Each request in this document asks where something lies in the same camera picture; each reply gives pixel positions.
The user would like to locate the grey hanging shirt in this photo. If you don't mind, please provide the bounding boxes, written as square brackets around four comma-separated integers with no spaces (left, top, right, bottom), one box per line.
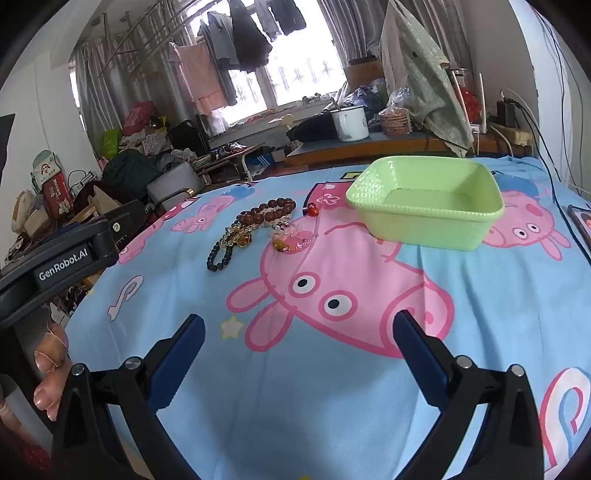
[198,11,238,65]

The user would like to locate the red shopping bag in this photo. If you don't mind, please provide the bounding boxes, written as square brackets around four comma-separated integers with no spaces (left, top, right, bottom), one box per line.
[122,102,155,137]

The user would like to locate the pig print blue bedsheet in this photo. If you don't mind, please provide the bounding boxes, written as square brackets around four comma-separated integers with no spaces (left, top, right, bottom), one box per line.
[69,154,591,480]

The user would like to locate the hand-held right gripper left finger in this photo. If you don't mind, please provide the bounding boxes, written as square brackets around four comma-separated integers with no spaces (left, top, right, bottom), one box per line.
[51,314,206,480]

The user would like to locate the black cable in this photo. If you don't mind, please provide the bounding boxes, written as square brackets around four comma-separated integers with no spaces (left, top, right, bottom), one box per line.
[512,99,591,260]

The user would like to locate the small woven basket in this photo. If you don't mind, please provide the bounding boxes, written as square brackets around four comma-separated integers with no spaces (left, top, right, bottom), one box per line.
[379,88,414,137]

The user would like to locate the red gift box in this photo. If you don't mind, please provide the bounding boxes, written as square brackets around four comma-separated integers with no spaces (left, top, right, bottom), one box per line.
[41,168,75,217]

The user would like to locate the black smartphone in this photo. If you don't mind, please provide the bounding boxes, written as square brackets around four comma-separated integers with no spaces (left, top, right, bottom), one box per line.
[567,204,591,259]

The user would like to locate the dark blue bead bracelet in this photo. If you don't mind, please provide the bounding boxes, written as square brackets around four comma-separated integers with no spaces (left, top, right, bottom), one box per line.
[206,240,238,274]

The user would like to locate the white enamel mug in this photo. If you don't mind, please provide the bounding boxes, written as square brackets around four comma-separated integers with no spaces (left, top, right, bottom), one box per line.
[331,105,370,142]

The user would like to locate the black hanging garment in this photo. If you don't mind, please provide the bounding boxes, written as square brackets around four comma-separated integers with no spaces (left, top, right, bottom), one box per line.
[270,0,306,37]

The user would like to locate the dark green bag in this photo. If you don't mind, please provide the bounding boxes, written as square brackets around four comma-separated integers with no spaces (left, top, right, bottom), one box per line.
[102,150,160,192]

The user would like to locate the small folding table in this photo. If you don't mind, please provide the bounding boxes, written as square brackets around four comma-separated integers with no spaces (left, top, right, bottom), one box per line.
[198,143,264,183]

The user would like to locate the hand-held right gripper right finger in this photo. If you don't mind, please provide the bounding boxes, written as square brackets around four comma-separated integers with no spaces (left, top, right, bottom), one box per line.
[392,309,546,480]

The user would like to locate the red patterned clothing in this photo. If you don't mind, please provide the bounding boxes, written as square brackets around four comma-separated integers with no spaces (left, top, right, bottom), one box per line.
[14,443,51,480]

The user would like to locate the black cloth bundle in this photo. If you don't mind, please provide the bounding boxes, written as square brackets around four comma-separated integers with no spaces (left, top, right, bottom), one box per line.
[286,111,342,141]

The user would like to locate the person's left hand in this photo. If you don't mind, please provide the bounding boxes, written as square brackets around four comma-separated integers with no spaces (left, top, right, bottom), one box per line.
[33,322,71,422]

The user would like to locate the cream power strip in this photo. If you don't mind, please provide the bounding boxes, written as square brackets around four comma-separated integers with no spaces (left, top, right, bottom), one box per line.
[489,124,532,146]

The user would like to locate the bright green bag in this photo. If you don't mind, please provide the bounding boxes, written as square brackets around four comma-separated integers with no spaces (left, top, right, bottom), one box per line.
[100,128,122,158]

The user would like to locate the wooden desk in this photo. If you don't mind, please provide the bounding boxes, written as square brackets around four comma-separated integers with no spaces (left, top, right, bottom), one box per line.
[286,129,532,169]

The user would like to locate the pink hanging garment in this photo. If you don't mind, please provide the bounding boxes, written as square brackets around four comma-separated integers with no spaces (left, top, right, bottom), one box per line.
[168,41,227,114]

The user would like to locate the grey curtain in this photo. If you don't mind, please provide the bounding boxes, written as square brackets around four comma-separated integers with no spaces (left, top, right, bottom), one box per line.
[318,0,393,70]
[69,39,121,153]

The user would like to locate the green plastic basket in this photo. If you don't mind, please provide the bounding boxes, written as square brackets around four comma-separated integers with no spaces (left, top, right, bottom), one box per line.
[345,156,505,252]

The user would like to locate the white and green box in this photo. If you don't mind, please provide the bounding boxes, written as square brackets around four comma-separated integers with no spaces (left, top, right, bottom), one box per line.
[31,150,63,185]

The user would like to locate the glass jar red contents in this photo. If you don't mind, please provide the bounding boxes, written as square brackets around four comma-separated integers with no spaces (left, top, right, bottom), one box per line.
[455,67,481,125]

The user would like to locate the brown wooden bead bracelet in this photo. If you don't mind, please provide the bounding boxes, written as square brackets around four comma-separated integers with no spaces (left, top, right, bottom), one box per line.
[235,197,297,229]

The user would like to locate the cardboard box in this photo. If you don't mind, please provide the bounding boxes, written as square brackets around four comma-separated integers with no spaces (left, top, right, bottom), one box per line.
[344,60,386,93]

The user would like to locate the dark hanging jacket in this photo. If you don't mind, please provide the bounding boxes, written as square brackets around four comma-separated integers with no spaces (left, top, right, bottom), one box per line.
[228,0,273,72]

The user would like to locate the blue cloth pile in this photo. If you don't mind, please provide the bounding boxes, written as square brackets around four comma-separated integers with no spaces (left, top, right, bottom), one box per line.
[344,83,389,121]

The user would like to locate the green floral cloth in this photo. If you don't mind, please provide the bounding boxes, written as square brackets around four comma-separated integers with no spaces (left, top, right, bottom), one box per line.
[379,0,475,160]

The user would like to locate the yellow crystal bead bracelet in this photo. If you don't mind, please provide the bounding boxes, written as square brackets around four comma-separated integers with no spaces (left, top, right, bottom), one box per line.
[219,224,254,252]

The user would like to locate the white wifi router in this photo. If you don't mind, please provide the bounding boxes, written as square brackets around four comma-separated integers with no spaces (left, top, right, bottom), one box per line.
[450,69,490,134]

